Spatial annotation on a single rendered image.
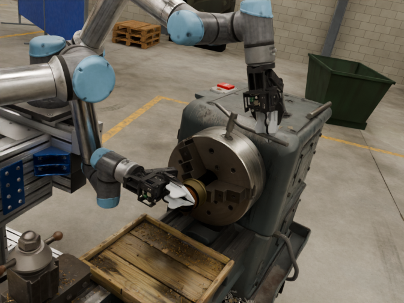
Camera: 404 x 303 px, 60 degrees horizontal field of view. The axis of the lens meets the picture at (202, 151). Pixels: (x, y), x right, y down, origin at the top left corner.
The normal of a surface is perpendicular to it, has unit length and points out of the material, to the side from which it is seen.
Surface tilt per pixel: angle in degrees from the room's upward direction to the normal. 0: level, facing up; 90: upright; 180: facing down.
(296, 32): 90
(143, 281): 0
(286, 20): 90
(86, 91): 89
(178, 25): 90
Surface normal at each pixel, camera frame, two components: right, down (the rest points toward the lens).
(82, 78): 0.66, 0.41
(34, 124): -0.37, 0.35
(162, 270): 0.17, -0.88
